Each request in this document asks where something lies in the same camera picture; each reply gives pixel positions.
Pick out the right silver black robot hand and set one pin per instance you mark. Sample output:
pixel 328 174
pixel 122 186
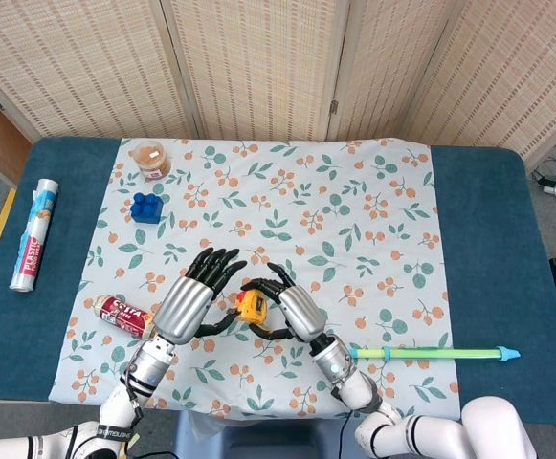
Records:
pixel 301 311

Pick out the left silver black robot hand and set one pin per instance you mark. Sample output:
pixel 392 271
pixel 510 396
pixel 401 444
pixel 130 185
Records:
pixel 182 308

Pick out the yellow tape measure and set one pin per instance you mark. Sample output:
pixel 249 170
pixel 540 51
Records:
pixel 253 306

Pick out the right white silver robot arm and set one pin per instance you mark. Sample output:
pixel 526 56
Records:
pixel 354 382

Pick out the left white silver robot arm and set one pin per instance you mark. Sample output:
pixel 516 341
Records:
pixel 150 368

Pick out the red label coffee bottle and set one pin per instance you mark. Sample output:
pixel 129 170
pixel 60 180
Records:
pixel 122 315

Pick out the blue toy building block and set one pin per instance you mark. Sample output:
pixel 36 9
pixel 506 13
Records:
pixel 146 208

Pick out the floral print tablecloth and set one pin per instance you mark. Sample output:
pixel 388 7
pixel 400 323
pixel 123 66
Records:
pixel 268 201

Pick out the clear jar with orange contents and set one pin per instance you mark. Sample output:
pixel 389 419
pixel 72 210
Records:
pixel 152 160

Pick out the plastic food bag roll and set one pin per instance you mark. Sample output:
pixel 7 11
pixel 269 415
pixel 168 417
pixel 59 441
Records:
pixel 34 229

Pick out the woven folding screen panel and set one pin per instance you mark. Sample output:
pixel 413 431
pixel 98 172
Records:
pixel 258 67
pixel 512 81
pixel 392 67
pixel 81 67

